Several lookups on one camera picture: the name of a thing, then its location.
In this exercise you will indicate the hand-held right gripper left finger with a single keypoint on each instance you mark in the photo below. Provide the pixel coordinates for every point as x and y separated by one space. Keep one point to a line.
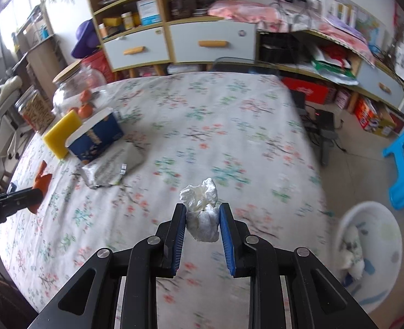
178 240

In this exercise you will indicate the small white tissue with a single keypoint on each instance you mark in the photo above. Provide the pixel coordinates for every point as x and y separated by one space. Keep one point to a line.
202 212

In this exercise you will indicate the green white bag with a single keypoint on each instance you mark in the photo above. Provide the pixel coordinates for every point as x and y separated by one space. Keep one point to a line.
332 72

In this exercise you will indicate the purple hat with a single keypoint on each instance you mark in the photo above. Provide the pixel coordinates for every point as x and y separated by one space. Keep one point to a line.
85 37

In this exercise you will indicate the large white tissue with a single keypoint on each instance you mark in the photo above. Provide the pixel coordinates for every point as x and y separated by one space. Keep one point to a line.
352 246

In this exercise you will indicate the orange wrapper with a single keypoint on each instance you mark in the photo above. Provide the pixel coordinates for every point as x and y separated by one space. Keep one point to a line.
42 178

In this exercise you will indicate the dark storage jar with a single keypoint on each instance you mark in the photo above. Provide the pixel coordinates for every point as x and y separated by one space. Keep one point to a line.
183 5

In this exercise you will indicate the yellow box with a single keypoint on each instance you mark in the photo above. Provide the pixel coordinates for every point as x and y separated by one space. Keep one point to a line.
113 22

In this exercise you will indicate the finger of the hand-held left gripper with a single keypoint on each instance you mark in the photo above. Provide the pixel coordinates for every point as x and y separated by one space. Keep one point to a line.
17 198
13 187

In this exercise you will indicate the glass jar wooden lid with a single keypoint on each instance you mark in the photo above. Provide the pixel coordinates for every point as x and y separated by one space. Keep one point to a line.
68 92

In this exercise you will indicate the wooden shelf cabinet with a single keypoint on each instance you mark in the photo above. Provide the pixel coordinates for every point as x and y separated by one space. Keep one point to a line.
166 41

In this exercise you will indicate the wooden desk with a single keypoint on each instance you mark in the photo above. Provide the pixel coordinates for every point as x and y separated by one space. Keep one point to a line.
41 58

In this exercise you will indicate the yellow sponge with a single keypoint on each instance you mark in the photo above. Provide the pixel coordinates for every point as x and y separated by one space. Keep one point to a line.
59 135

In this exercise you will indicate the colourful wall poster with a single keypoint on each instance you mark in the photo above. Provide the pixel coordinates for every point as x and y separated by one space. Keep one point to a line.
366 24

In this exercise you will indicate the low wooden side cabinet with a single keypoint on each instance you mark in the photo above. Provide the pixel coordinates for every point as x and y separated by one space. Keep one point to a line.
376 75

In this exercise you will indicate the pink floral cloth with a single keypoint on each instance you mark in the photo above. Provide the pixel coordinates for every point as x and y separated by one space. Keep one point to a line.
243 12

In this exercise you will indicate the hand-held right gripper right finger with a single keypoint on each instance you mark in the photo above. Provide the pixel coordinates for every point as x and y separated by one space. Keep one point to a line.
227 240

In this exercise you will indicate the plastic snack jar red label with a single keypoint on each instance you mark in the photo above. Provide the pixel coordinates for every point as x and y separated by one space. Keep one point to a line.
34 109

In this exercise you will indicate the red white carton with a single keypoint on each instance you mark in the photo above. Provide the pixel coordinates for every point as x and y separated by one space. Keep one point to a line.
366 113

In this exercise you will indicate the blue white box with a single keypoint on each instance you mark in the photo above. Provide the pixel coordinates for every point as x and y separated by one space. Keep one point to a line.
148 10

